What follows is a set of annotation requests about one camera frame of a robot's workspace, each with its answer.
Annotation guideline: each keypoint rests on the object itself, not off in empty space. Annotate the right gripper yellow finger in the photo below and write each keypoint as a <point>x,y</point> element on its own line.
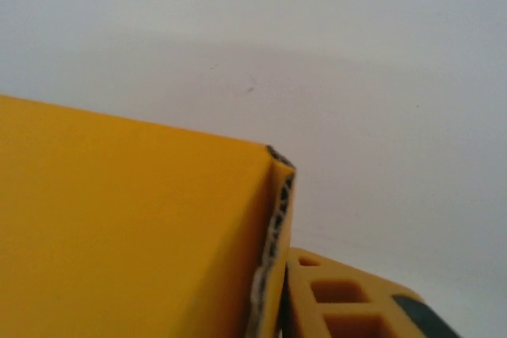
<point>356,314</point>

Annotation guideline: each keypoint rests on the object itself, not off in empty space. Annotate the orange cardboard box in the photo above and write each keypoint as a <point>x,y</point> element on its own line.
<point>130,227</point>

